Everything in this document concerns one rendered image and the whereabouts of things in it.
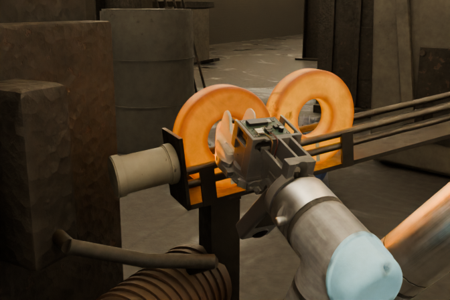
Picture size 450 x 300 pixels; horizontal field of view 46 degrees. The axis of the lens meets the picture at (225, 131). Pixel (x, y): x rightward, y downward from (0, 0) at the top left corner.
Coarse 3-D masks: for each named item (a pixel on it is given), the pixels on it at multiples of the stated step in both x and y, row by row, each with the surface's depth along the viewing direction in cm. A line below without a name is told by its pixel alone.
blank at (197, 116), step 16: (192, 96) 77; (208, 96) 75; (224, 96) 76; (240, 96) 78; (256, 96) 79; (192, 112) 75; (208, 112) 76; (240, 112) 78; (256, 112) 79; (176, 128) 76; (192, 128) 75; (208, 128) 76; (192, 144) 76; (192, 160) 76; (208, 160) 77; (192, 176) 77
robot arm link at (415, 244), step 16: (448, 192) 57; (432, 208) 58; (448, 208) 56; (400, 224) 62; (416, 224) 59; (432, 224) 57; (448, 224) 56; (384, 240) 63; (400, 240) 61; (416, 240) 59; (432, 240) 57; (448, 240) 56; (400, 256) 60; (416, 256) 59; (432, 256) 58; (448, 256) 57; (416, 272) 60; (432, 272) 59; (448, 272) 60; (400, 288) 62; (416, 288) 61
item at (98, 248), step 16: (64, 240) 67; (80, 240) 68; (96, 256) 68; (112, 256) 69; (128, 256) 70; (144, 256) 71; (160, 256) 71; (176, 256) 72; (192, 256) 72; (208, 256) 73; (192, 272) 75
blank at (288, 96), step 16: (288, 80) 82; (304, 80) 82; (320, 80) 83; (336, 80) 84; (272, 96) 82; (288, 96) 81; (304, 96) 82; (320, 96) 84; (336, 96) 85; (272, 112) 81; (288, 112) 82; (336, 112) 86; (352, 112) 87; (288, 128) 82; (320, 128) 87; (336, 128) 86; (320, 144) 86; (320, 160) 86
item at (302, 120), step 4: (304, 116) 273; (300, 120) 272; (304, 120) 273; (308, 120) 271; (312, 120) 279; (300, 124) 263; (304, 124) 264; (308, 124) 259; (308, 132) 246; (316, 176) 244; (320, 176) 244; (324, 176) 246; (324, 180) 267
